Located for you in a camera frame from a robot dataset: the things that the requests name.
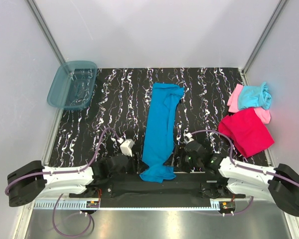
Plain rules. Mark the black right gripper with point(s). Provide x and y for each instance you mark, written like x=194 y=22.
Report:
x=180 y=151

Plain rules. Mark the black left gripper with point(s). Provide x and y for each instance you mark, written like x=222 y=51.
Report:
x=136 y=164

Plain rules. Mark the blue t shirt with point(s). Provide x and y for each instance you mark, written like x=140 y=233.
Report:
x=159 y=141

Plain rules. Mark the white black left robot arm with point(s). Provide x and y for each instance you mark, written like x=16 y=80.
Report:
x=35 y=180

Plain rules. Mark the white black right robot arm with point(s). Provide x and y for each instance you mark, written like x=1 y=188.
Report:
x=220 y=176

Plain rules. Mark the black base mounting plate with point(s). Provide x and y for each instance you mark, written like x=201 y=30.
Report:
x=130 y=191

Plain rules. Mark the magenta t shirt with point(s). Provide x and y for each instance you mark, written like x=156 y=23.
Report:
x=249 y=134

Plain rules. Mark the cyan t shirt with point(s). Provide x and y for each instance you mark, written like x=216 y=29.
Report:
x=255 y=96

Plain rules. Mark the teal transparent plastic bin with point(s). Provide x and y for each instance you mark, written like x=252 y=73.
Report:
x=73 y=85

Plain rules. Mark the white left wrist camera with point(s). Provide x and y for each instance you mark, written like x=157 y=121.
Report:
x=126 y=146

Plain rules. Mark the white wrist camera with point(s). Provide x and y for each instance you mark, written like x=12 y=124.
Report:
x=126 y=146
x=188 y=138

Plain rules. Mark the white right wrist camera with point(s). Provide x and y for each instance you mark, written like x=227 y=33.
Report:
x=188 y=138

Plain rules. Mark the left aluminium frame post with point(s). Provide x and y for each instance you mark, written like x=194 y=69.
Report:
x=45 y=30

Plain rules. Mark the aluminium frame post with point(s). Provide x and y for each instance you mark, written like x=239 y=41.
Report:
x=45 y=30
x=264 y=35

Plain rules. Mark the right aluminium frame post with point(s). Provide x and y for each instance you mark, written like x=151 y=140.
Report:
x=264 y=35

